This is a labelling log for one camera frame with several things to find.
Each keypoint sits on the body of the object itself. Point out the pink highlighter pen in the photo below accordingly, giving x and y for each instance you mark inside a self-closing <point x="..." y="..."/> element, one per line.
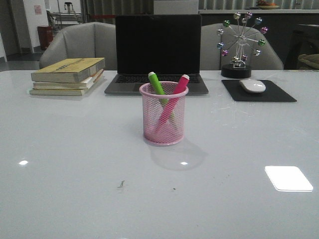
<point x="180" y="88"/>

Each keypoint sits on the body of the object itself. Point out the pink mesh pen holder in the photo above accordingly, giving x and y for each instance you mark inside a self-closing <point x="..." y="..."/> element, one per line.
<point x="172" y="131"/>

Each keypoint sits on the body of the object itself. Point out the grey laptop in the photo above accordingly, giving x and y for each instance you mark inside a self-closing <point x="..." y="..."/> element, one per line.
<point x="168" y="45"/>

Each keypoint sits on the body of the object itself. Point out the middle book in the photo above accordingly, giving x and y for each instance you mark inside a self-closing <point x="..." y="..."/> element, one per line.
<point x="85" y="84"/>

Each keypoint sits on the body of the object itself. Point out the white computer mouse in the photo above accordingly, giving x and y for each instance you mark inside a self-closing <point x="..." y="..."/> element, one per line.
<point x="252" y="86"/>

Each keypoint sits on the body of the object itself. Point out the ferris wheel desk ornament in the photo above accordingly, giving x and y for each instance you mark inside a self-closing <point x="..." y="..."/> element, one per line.
<point x="240" y="37"/>

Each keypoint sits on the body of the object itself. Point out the grey left armchair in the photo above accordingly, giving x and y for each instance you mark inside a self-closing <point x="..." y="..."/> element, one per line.
<point x="88" y="40"/>

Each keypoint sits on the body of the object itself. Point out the grey armchair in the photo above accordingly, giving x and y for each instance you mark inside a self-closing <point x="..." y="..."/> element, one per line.
<point x="88" y="40"/>
<point x="211" y="59"/>

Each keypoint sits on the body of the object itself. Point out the top yellow book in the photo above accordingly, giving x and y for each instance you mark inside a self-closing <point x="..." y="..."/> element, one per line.
<point x="71" y="70"/>

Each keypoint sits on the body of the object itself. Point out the grey right armchair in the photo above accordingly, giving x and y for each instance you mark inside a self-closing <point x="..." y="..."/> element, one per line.
<point x="211" y="59"/>

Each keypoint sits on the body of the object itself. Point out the black mouse pad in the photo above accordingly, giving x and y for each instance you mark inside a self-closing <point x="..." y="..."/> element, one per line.
<point x="272" y="93"/>

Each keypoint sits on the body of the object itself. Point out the bottom book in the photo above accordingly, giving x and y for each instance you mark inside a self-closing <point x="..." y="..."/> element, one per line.
<point x="59" y="92"/>

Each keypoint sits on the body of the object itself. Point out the red trash bin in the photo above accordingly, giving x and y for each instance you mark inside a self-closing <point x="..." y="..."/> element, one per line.
<point x="45" y="36"/>

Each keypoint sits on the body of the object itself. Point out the metal cart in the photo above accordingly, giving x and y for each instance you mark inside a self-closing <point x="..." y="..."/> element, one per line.
<point x="62" y="13"/>

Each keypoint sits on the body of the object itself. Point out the fruit bowl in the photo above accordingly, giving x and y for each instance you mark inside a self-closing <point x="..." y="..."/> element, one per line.
<point x="263" y="4"/>

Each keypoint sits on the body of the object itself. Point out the tan cushioned seat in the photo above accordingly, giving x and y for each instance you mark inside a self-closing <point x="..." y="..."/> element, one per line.
<point x="310" y="61"/>

